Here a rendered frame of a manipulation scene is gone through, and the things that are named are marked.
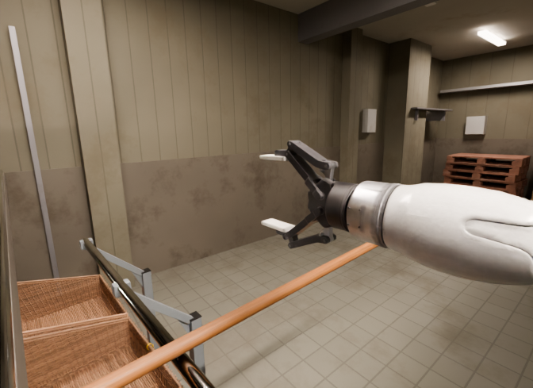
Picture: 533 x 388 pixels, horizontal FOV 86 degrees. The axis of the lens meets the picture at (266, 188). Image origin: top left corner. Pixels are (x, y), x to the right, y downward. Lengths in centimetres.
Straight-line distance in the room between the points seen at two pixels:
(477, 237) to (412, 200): 7
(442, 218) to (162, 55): 338
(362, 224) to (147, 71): 322
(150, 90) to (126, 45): 46
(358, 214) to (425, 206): 9
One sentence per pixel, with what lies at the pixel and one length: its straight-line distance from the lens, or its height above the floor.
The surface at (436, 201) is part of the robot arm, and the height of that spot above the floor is 152.
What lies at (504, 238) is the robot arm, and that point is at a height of 150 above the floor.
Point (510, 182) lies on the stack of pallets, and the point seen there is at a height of 47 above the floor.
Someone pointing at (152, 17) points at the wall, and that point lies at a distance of 364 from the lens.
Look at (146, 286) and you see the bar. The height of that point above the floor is 88.
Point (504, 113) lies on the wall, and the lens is 859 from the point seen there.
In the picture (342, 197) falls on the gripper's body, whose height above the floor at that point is 151.
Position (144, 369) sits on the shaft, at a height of 120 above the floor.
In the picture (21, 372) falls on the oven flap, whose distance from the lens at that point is 35.
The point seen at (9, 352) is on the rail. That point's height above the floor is 143.
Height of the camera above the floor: 160
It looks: 11 degrees down
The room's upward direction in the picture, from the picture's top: 1 degrees counter-clockwise
